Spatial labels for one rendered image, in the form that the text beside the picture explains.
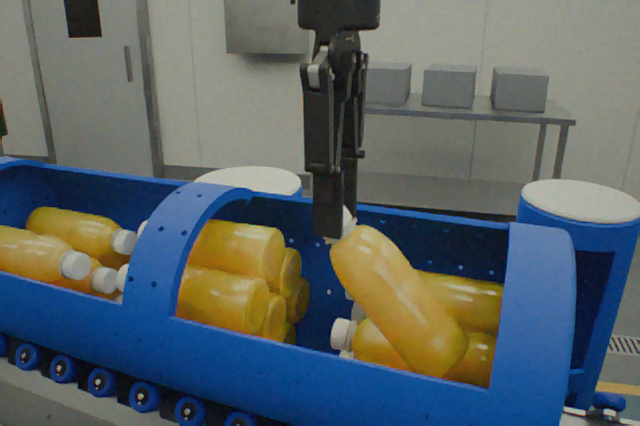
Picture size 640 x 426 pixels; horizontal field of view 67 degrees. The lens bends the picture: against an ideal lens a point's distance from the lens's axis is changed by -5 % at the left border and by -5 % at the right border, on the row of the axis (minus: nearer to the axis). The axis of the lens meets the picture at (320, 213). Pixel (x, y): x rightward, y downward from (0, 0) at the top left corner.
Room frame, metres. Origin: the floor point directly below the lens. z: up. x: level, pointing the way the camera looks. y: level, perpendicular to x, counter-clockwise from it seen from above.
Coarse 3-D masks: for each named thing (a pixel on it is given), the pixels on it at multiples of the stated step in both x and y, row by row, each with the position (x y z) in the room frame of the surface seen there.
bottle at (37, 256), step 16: (0, 240) 0.65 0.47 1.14; (16, 240) 0.64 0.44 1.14; (32, 240) 0.64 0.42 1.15; (48, 240) 0.64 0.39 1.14; (0, 256) 0.63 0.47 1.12; (16, 256) 0.62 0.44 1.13; (32, 256) 0.61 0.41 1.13; (48, 256) 0.62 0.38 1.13; (64, 256) 0.62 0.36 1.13; (16, 272) 0.63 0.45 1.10; (32, 272) 0.61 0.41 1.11; (48, 272) 0.61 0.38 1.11
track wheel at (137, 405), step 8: (136, 384) 0.53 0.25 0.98; (144, 384) 0.53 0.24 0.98; (152, 384) 0.53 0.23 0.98; (136, 392) 0.53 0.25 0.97; (144, 392) 0.53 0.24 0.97; (152, 392) 0.52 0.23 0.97; (160, 392) 0.53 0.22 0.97; (136, 400) 0.52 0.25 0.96; (144, 400) 0.52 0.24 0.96; (152, 400) 0.52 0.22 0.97; (160, 400) 0.53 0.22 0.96; (136, 408) 0.51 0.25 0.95; (144, 408) 0.51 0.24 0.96; (152, 408) 0.51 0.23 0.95
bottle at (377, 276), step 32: (352, 224) 0.47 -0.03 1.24; (352, 256) 0.45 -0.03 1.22; (384, 256) 0.45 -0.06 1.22; (352, 288) 0.44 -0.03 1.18; (384, 288) 0.43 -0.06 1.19; (416, 288) 0.44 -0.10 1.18; (384, 320) 0.43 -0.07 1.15; (416, 320) 0.42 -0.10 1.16; (448, 320) 0.44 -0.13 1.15; (416, 352) 0.42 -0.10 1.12; (448, 352) 0.42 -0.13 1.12
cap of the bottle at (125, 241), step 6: (120, 234) 0.71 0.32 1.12; (126, 234) 0.71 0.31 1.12; (132, 234) 0.72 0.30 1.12; (114, 240) 0.71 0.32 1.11; (120, 240) 0.71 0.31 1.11; (126, 240) 0.71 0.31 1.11; (132, 240) 0.72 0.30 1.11; (114, 246) 0.71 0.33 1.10; (120, 246) 0.70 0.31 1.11; (126, 246) 0.71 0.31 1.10; (132, 246) 0.72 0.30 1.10; (120, 252) 0.71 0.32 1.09; (126, 252) 0.71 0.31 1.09
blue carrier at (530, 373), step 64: (0, 192) 0.77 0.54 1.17; (64, 192) 0.86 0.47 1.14; (128, 192) 0.79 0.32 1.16; (192, 192) 0.60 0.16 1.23; (256, 192) 0.66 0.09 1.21; (320, 256) 0.69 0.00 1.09; (448, 256) 0.62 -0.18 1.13; (512, 256) 0.43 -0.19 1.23; (0, 320) 0.57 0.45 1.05; (64, 320) 0.52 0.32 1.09; (128, 320) 0.48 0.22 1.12; (320, 320) 0.66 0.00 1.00; (512, 320) 0.37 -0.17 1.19; (192, 384) 0.46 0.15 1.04; (256, 384) 0.42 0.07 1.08; (320, 384) 0.40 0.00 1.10; (384, 384) 0.38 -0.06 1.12; (448, 384) 0.36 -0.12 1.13; (512, 384) 0.34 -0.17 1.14
